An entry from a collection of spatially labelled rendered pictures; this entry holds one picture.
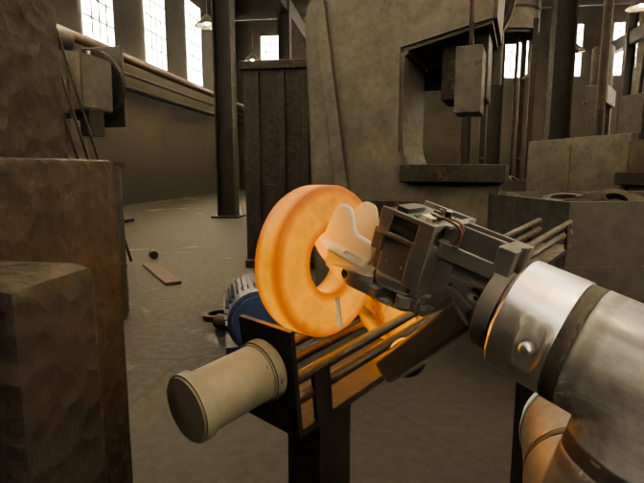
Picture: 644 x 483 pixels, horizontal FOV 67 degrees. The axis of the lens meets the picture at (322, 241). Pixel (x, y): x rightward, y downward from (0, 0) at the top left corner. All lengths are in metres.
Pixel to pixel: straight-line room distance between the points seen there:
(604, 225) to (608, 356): 1.82
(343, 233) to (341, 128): 2.34
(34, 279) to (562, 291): 0.33
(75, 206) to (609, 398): 0.47
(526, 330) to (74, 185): 0.42
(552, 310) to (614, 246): 1.85
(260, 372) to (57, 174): 0.26
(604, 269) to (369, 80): 1.48
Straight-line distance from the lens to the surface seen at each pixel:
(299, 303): 0.47
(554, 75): 9.02
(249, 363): 0.45
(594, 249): 2.16
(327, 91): 2.82
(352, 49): 2.84
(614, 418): 0.36
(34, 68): 0.60
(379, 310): 0.58
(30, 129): 0.58
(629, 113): 3.99
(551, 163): 4.45
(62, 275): 0.35
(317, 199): 0.48
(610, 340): 0.36
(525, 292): 0.37
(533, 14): 9.06
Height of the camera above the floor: 0.86
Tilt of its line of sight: 8 degrees down
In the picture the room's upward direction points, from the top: straight up
